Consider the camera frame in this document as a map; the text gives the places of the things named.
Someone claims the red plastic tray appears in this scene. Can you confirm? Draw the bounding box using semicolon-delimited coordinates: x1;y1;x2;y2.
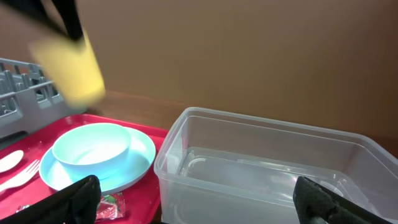
1;114;168;223

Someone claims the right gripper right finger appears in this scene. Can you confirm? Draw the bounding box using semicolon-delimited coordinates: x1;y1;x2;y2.
293;176;391;224

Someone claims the grey dishwasher rack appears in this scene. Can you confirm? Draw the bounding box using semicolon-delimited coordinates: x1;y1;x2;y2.
1;58;86;138

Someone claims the light blue plate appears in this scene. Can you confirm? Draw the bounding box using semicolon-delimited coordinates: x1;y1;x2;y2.
39;127;156;195

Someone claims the red candy wrapper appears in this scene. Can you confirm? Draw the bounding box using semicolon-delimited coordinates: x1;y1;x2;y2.
16;193;126;222

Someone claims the clear plastic bin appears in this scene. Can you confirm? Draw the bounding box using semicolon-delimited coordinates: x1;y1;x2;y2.
154;107;397;223

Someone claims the white plastic fork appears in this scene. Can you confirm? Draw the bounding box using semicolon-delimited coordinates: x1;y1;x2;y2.
1;159;40;192

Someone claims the white plastic spoon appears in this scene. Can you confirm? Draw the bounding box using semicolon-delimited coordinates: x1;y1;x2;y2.
0;150;24;173

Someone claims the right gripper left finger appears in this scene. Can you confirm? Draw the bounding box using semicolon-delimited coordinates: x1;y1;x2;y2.
1;175;101;224

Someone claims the yellow plastic cup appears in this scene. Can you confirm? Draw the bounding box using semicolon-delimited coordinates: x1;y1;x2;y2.
29;30;106;108

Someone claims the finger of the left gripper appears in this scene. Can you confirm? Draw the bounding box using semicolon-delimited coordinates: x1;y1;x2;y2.
52;0;83;41
1;0;67;37

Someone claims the light blue bowl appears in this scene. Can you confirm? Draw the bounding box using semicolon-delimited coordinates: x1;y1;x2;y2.
52;123;131;180

